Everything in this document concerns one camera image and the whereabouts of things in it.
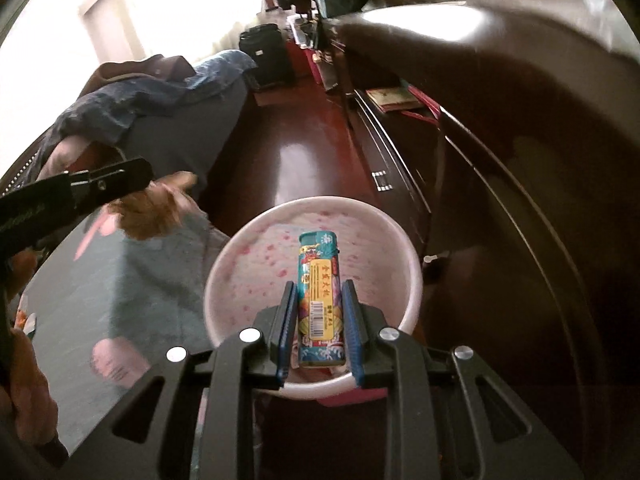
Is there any orange brown wrapper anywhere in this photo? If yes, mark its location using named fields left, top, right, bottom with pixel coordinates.
left=106, top=171, right=198, bottom=240

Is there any black suitcase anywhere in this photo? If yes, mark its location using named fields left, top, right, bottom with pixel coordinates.
left=239, top=23, right=295, bottom=90

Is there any teal patterned lighter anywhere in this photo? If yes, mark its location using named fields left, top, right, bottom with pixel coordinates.
left=297, top=231, right=346, bottom=367

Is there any dark wooden desk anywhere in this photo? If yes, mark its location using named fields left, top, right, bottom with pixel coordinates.
left=324, top=3, right=639, bottom=479

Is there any pink speckled trash bin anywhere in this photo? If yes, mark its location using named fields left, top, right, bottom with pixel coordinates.
left=204, top=196, right=422, bottom=406

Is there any dark blue duvet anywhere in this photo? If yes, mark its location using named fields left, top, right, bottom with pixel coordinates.
left=32, top=50, right=257, bottom=172

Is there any bed with dark headboard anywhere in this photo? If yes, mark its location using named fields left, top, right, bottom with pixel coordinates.
left=10, top=73, right=250, bottom=198

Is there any person's left hand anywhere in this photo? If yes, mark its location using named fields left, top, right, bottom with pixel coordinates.
left=0, top=249, right=61, bottom=449

